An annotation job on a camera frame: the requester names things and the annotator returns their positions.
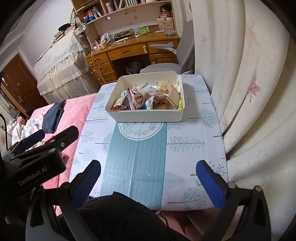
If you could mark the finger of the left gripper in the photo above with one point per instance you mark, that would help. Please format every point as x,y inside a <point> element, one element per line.
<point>33,139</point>
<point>62,140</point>

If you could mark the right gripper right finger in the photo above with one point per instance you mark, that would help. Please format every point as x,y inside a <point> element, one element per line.
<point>213,183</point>

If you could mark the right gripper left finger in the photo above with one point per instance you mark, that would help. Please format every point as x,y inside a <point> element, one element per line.
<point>83,183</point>

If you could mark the white red snack bag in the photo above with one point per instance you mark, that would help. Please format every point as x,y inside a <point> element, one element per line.
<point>135,98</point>

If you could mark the dark blue folded cloth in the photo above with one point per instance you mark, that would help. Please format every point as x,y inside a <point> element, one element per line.
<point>52,117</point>

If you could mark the floral blue tablecloth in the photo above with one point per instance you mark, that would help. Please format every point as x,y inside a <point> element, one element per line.
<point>154,163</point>

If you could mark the brown wooden door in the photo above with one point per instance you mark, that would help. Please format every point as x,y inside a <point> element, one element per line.
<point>22,87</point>

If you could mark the lace covered piano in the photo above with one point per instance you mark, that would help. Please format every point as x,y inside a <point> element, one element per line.
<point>62,71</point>

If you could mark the sandwich bread packet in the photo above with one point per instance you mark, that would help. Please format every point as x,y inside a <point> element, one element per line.
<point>173,97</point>

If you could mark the white plastic storage bin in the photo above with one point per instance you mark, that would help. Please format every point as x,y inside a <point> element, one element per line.
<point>155,88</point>

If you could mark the wooden desk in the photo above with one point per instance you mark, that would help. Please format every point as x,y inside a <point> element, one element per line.
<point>109,64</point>

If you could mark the wooden bookshelf hutch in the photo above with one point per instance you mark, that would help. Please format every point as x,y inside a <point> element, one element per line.
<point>115,16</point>

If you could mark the grey office chair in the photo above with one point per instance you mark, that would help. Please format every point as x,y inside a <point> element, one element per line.
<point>183,53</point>

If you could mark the cream floral curtain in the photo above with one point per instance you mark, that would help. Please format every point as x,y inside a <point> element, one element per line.
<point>245,51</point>

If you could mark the doll on shelf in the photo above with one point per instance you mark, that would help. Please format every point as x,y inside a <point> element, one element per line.
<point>165,11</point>

